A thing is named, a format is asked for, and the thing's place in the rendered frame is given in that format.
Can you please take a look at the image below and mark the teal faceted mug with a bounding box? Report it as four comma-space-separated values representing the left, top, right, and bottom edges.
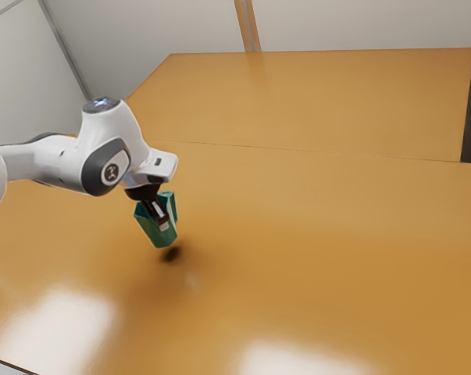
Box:
133, 190, 179, 248

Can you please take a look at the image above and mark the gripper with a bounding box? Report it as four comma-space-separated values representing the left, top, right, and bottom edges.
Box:
123, 184, 170, 230

